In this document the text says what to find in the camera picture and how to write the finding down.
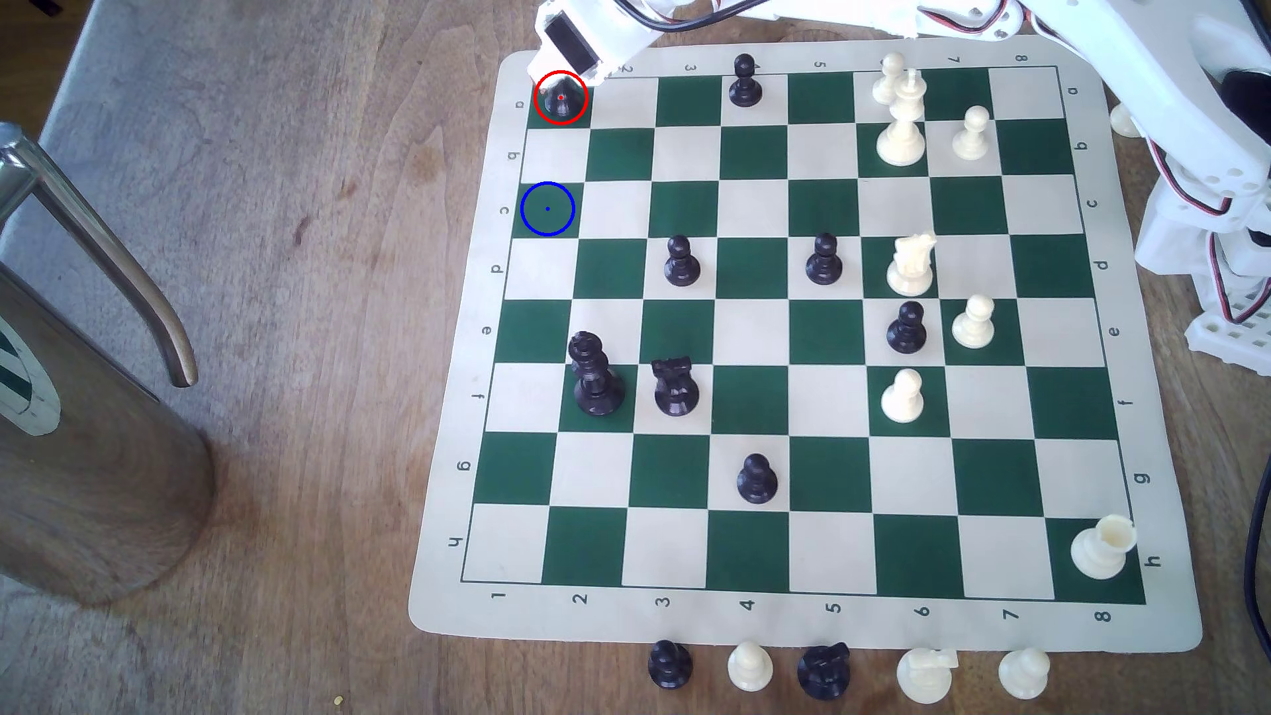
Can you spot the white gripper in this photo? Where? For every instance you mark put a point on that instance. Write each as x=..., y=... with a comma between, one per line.
x=573, y=45

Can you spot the black rook chess piece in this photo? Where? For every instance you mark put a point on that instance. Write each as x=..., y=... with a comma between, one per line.
x=561, y=99

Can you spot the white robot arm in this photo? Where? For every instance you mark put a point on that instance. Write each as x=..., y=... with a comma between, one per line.
x=1172, y=79

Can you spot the black pawn chess piece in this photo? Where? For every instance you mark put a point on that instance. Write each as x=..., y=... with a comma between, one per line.
x=681, y=268
x=745, y=89
x=906, y=336
x=669, y=669
x=757, y=485
x=823, y=266

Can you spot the white pawn chess piece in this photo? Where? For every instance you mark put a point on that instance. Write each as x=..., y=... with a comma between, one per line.
x=750, y=671
x=903, y=402
x=1024, y=675
x=971, y=141
x=884, y=84
x=974, y=328

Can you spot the green and cream chess mat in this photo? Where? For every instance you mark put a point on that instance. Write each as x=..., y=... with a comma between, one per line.
x=751, y=333

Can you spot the black queen chess piece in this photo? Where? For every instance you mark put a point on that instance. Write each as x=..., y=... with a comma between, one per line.
x=598, y=389

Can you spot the white king chess piece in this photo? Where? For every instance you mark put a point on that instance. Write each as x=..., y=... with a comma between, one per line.
x=901, y=139

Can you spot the white knight chess piece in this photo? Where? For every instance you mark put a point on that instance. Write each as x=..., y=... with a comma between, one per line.
x=910, y=273
x=923, y=679

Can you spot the white rook chess piece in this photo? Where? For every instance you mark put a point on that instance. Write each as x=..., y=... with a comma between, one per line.
x=1123, y=123
x=1100, y=554

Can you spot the black knight chess piece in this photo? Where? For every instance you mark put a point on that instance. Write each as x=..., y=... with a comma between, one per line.
x=823, y=677

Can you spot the black rook row f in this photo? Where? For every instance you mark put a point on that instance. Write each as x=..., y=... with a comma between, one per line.
x=676, y=392

